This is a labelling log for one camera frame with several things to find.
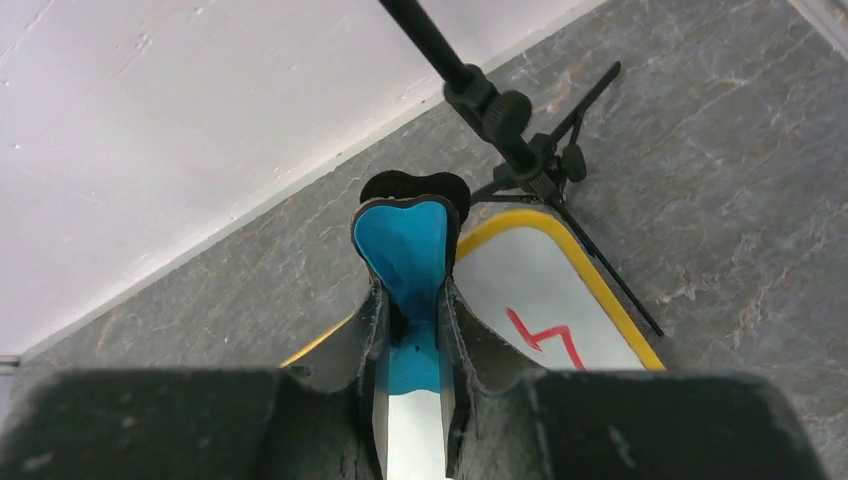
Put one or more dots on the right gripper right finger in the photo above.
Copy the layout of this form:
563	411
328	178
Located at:
506	417

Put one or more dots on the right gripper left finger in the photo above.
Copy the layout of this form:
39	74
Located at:
323	416

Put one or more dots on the white whiteboard yellow frame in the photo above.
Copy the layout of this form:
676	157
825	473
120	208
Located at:
524	275

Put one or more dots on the blue whiteboard eraser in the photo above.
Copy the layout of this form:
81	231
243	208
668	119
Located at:
406	231

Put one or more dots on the black tripod stand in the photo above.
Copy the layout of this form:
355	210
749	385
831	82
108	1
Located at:
534	171

